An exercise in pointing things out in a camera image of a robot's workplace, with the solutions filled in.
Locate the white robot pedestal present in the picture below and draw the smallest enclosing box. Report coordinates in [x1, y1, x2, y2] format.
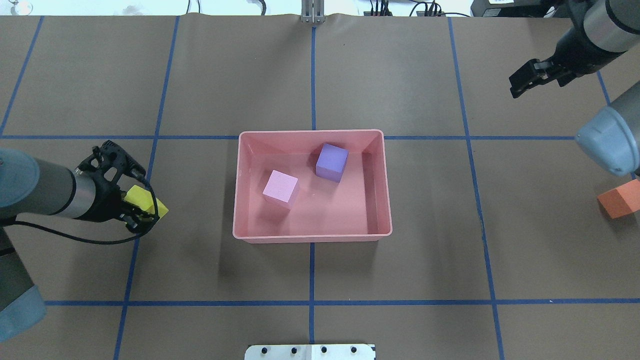
[244, 343, 377, 360]

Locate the pink foam block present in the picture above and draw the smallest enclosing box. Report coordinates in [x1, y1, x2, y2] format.
[262, 170, 300, 210]

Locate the orange foam block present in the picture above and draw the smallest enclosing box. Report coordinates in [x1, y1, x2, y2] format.
[597, 178, 640, 219]

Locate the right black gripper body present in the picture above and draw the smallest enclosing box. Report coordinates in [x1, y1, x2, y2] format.
[550, 28, 608, 87]

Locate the black power box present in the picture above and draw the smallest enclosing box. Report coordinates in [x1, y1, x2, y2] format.
[470, 0, 570, 19]

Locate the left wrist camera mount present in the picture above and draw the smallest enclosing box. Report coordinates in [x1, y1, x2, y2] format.
[77, 140, 148, 189]

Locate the yellow foam block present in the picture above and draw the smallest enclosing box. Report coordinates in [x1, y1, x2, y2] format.
[122, 185, 169, 223]

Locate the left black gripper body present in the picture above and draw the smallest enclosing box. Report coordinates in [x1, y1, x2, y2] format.
[87, 175, 131, 223]

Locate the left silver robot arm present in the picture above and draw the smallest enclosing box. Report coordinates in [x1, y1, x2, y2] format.
[0, 140, 169, 342]

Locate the pink plastic bin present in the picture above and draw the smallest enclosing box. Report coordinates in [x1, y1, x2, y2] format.
[232, 129, 393, 244]

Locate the purple foam block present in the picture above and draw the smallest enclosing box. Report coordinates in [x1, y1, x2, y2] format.
[315, 143, 349, 183]

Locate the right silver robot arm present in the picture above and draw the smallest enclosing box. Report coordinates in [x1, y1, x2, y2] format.
[509, 0, 640, 177]

